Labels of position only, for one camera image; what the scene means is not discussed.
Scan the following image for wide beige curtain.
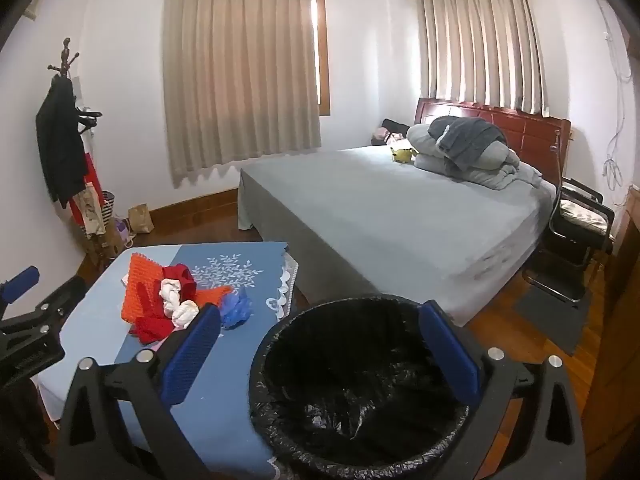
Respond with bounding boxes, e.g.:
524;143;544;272
162;0;323;190

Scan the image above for purple bag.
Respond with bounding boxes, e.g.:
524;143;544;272
112;215;135;252

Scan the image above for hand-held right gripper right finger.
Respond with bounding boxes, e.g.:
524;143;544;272
419;300;587;480

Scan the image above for dark grey blanket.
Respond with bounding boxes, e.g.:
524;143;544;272
429;116;508;172

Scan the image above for bed with grey sheet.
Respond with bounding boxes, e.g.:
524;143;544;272
237;145;558;326

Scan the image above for hanging white cables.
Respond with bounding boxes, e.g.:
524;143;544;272
597;0;635;187

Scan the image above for narrow beige curtain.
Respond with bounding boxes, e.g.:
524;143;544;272
417;0;546;115

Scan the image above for black bag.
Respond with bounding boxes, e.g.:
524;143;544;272
381;119;417;137

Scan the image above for black metal chair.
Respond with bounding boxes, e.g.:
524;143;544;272
520;177;617;303

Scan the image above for dark grey floor mat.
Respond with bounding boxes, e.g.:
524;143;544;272
515;282;594;357

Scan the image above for blue plastic bag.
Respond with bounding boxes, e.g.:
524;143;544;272
219;287;257;330

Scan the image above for wooden window frame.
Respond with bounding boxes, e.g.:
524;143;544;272
311;0;332;117

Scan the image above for red plastic bag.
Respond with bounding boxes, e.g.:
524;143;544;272
161;264;199;302

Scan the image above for brown paper bag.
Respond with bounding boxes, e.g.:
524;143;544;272
128;203;153;236

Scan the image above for grey knotted cloth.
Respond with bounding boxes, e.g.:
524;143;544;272
171;300;202;332

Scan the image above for trash bin with black bag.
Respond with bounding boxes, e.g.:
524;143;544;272
248;294;488;480

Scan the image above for white lace cloth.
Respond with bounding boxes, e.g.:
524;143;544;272
265;254;302;318

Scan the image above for beige tote bag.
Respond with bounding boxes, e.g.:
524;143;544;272
81;182;109;239

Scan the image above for orange mesh bag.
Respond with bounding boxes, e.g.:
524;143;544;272
120;252;236;346

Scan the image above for wooden wardrobe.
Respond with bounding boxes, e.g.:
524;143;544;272
582;185;640;480

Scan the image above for blue tree-print tablecloth table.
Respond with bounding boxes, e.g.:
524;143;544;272
37;241;301;480

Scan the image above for patterned seat cushion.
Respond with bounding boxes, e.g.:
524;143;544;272
559;197;615;234

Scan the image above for light grey folded duvet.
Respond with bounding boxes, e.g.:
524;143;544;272
406;117;543;191

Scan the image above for dark wooden coat rack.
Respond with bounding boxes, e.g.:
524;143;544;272
46;37;113;273

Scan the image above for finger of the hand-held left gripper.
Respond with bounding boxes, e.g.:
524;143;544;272
0;266;41;318
0;276;87;342

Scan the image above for black coat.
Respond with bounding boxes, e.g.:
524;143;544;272
36;76;88;210

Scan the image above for pink bundle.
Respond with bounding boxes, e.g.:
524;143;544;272
371;127;407;147

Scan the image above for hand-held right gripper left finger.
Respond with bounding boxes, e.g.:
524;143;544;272
54;304;223;480

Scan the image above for red wooden headboard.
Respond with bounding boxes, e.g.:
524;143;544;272
415;97;572;186

